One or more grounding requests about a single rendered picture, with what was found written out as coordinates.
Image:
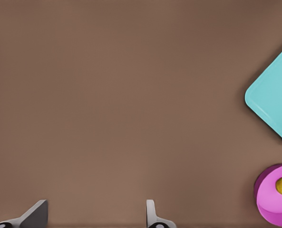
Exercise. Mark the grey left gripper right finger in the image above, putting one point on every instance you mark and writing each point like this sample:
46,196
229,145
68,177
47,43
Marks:
150,213

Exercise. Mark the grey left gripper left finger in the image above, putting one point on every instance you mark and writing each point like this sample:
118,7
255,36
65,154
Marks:
33,215

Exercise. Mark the pink plate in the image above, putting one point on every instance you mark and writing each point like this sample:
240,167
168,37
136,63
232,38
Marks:
271,202

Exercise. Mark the turquoise tray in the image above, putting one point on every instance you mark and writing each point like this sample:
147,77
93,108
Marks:
274,95

